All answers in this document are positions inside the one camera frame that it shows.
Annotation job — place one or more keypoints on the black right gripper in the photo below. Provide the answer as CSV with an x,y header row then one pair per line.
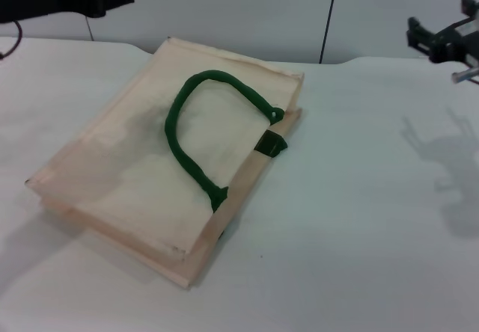
x,y
456,42

